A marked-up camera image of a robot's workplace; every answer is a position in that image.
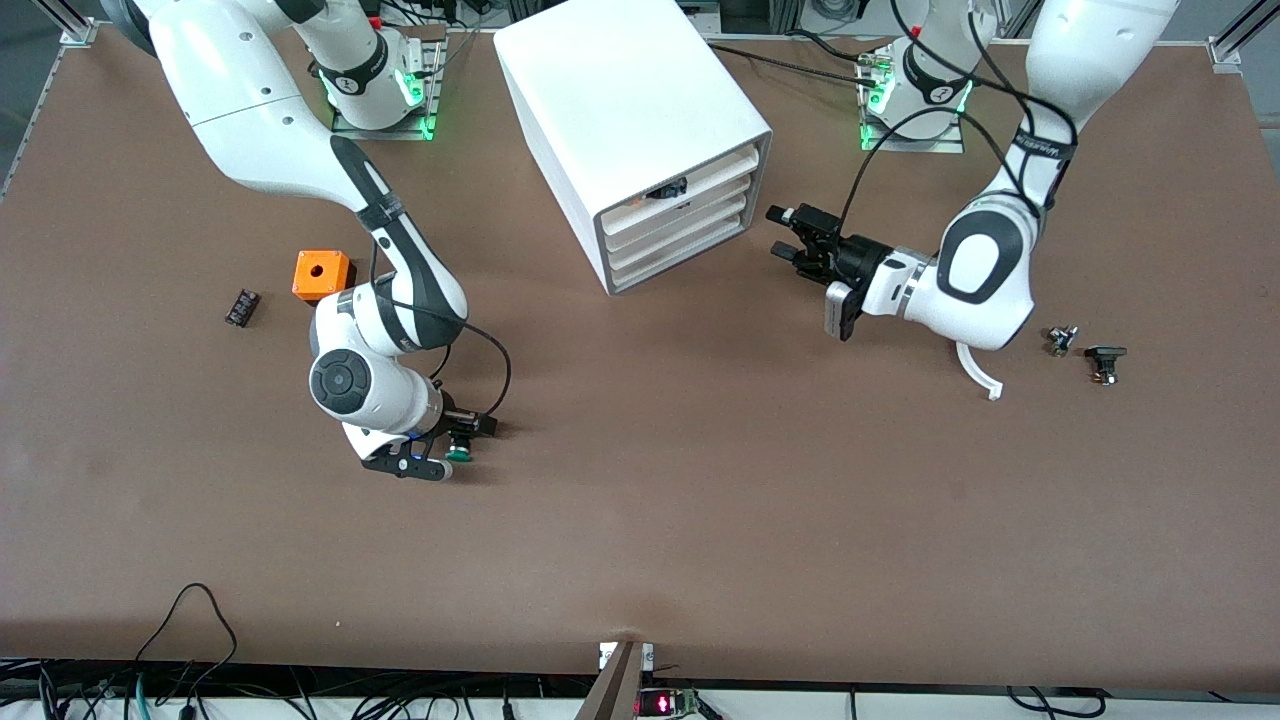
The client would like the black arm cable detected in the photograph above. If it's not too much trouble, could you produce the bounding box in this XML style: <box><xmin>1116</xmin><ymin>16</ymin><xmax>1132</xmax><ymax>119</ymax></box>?
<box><xmin>838</xmin><ymin>0</ymin><xmax>1081</xmax><ymax>236</ymax></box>
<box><xmin>370</xmin><ymin>225</ymin><xmax>513</xmax><ymax>426</ymax></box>

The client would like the small black switch part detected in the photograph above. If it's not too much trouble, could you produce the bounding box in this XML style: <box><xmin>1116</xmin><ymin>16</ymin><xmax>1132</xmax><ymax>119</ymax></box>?
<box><xmin>1084</xmin><ymin>344</ymin><xmax>1129</xmax><ymax>387</ymax></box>

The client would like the small device with red light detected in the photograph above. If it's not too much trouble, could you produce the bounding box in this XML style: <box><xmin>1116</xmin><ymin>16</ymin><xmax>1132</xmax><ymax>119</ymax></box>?
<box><xmin>637</xmin><ymin>688</ymin><xmax>703</xmax><ymax>720</ymax></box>

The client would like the black table cable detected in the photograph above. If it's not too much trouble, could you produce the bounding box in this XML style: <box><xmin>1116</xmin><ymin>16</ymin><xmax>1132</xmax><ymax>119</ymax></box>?
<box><xmin>706</xmin><ymin>43</ymin><xmax>887</xmax><ymax>89</ymax></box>

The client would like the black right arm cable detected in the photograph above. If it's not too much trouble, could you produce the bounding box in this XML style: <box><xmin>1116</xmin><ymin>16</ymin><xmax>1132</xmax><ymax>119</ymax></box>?
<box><xmin>370</xmin><ymin>225</ymin><xmax>513</xmax><ymax>426</ymax></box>

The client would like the black looped cable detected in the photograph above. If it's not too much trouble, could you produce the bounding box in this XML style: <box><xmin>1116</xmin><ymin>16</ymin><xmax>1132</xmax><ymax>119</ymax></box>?
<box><xmin>135</xmin><ymin>583</ymin><xmax>239</xmax><ymax>693</ymax></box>

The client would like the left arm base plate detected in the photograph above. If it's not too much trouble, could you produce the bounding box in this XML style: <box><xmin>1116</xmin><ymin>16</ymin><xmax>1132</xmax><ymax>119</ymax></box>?
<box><xmin>857</xmin><ymin>45</ymin><xmax>967</xmax><ymax>154</ymax></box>

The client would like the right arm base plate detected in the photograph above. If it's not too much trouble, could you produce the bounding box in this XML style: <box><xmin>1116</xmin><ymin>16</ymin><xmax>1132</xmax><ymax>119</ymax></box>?
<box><xmin>330</xmin><ymin>28</ymin><xmax>447</xmax><ymax>142</ymax></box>

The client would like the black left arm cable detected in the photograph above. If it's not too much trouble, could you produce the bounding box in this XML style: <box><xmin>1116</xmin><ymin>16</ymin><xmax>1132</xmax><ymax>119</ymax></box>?
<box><xmin>838</xmin><ymin>0</ymin><xmax>1081</xmax><ymax>236</ymax></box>

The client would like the white cabinet drawer with handle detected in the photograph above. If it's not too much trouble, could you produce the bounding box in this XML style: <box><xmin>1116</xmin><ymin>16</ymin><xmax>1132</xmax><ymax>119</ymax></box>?
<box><xmin>603</xmin><ymin>146</ymin><xmax>756</xmax><ymax>243</ymax></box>

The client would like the orange button box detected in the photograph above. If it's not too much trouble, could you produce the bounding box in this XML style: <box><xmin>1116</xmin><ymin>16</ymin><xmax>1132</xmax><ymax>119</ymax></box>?
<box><xmin>292</xmin><ymin>250</ymin><xmax>353</xmax><ymax>305</ymax></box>

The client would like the white half ring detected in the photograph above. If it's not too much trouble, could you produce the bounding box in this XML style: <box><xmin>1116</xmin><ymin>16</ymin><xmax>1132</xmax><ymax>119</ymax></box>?
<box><xmin>955</xmin><ymin>340</ymin><xmax>1004</xmax><ymax>402</ymax></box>

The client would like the aluminium frame profile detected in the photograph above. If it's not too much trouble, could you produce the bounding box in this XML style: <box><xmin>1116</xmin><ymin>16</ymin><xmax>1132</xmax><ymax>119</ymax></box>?
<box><xmin>1205</xmin><ymin>0</ymin><xmax>1280</xmax><ymax>67</ymax></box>
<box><xmin>35</xmin><ymin>0</ymin><xmax>98</xmax><ymax>47</ymax></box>

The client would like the grey camera mount bar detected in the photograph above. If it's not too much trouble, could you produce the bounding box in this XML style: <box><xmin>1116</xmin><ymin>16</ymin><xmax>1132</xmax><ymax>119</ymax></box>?
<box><xmin>575</xmin><ymin>640</ymin><xmax>657</xmax><ymax>720</ymax></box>

